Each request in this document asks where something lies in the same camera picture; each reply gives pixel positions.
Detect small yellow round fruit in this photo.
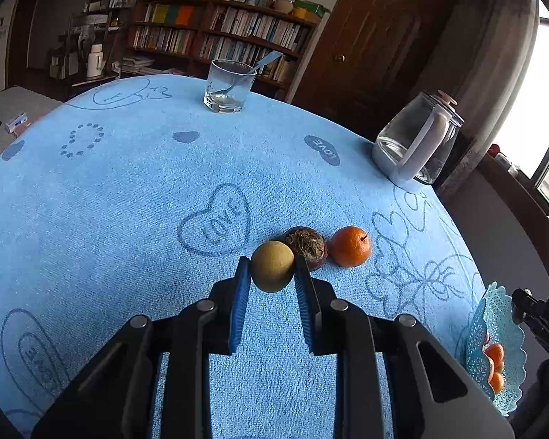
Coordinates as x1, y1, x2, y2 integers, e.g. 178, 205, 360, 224
250, 240, 296, 293

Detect rows of shelved books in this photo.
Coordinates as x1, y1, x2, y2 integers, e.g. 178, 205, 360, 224
134, 2, 309, 80

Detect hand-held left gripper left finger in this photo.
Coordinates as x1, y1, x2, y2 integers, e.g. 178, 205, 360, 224
31, 256, 252, 439

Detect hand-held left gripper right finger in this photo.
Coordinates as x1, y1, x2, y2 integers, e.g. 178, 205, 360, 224
294, 260, 515, 439

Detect white thermos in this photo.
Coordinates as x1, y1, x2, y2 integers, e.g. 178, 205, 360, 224
87, 43, 105, 78

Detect brown wooden door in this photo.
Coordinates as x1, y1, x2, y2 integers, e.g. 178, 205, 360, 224
292, 0, 459, 142

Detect wooden bookshelf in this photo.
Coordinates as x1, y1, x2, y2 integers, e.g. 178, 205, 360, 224
128, 0, 323, 91

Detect clear drinking glass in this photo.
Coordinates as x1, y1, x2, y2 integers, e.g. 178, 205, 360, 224
204, 59, 258, 113

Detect beige curtain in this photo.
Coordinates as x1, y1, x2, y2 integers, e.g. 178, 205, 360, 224
434, 0, 541, 198

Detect light blue spoon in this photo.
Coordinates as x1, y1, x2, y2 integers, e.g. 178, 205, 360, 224
220, 51, 284, 97

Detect grey foam floor mat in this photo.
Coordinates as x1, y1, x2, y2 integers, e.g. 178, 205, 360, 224
0, 86, 66, 175

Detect glass kettle with white handle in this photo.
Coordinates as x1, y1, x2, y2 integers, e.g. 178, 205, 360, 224
372, 91, 465, 194

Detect dark passion fruit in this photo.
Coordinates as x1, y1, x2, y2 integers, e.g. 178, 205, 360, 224
284, 226, 329, 271

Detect white box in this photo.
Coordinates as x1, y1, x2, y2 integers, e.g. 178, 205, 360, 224
496, 153, 520, 175

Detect light blue lattice basket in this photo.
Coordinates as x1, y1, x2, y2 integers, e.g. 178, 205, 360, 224
466, 281, 528, 417

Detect window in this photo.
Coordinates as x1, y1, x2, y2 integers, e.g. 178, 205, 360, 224
493, 0, 549, 226

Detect metal storage rack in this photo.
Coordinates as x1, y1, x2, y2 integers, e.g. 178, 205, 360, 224
49, 0, 134, 87

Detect dark grey cloth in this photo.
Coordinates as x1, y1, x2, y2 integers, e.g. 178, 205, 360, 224
508, 359, 549, 439

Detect wooden window sill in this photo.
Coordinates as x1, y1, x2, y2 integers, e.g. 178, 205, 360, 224
478, 153, 549, 286

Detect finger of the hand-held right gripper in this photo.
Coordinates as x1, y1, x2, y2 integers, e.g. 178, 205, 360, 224
512, 288, 547, 330

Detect green box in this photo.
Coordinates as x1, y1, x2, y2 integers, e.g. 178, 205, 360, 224
294, 0, 331, 20

